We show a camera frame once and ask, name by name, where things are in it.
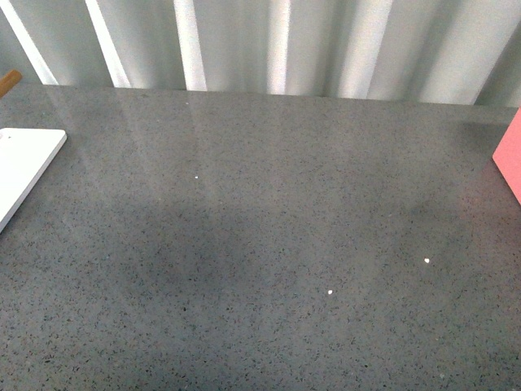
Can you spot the white flat board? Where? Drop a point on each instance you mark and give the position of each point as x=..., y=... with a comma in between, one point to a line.
x=25, y=156

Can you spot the white pleated curtain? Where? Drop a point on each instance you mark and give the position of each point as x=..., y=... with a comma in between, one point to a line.
x=465, y=52

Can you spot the brown wooden handle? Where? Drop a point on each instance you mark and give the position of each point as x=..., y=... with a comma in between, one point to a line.
x=9, y=80

